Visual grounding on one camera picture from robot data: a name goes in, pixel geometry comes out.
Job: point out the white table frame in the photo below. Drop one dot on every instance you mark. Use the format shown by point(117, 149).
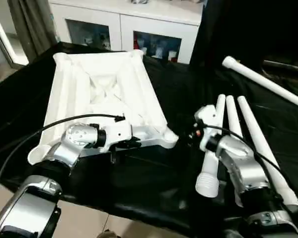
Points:
point(72, 86)

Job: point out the white door frame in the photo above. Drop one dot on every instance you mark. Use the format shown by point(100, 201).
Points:
point(2, 37)

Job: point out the white plastic table leg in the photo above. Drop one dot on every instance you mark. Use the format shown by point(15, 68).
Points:
point(253, 129)
point(208, 183)
point(263, 80)
point(232, 111)

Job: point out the white glass-door cabinet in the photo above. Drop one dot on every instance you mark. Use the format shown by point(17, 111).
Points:
point(124, 22)

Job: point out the small patterned ornament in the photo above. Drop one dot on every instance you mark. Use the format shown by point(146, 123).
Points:
point(139, 1)

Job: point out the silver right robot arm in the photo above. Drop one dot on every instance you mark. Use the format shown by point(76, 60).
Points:
point(238, 158)

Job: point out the black work mat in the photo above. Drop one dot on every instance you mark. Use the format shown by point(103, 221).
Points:
point(139, 178)

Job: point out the dark robot lower body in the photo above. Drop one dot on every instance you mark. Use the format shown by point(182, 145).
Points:
point(109, 234)

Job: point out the beige curtain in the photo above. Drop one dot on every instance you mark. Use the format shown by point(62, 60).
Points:
point(32, 24)

